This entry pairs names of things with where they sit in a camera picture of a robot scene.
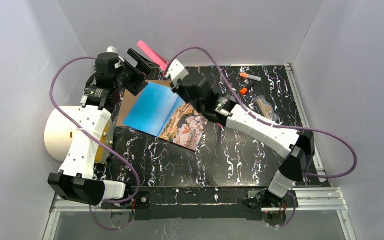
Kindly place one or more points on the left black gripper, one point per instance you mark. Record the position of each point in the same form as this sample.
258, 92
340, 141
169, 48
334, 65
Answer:
136, 74

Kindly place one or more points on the pink picture frame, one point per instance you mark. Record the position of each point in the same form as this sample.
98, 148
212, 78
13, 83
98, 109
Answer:
153, 55

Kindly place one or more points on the brown cardboard backing board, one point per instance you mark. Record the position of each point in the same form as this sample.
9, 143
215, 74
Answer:
129, 100

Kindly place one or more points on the landscape photo print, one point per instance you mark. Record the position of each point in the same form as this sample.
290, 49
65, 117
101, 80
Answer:
163, 114

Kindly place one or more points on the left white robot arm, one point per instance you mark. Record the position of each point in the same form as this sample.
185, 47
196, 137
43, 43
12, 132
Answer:
82, 136

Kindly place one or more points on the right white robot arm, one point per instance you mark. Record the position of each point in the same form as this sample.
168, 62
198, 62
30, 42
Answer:
296, 147

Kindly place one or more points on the orange black marker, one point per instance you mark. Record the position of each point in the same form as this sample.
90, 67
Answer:
247, 88

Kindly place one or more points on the orange grey marker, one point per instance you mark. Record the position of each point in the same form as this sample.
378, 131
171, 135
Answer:
250, 77

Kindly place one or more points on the clear plastic packet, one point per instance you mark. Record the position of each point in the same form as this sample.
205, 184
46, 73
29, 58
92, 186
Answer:
266, 108

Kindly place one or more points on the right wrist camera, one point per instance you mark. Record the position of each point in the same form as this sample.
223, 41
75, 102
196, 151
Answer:
176, 72

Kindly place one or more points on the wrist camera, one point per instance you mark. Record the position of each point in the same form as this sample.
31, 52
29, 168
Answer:
111, 49
176, 72

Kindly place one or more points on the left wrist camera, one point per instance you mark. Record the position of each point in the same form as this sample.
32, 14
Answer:
111, 49

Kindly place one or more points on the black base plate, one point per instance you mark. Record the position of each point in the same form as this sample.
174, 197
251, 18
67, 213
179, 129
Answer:
198, 202

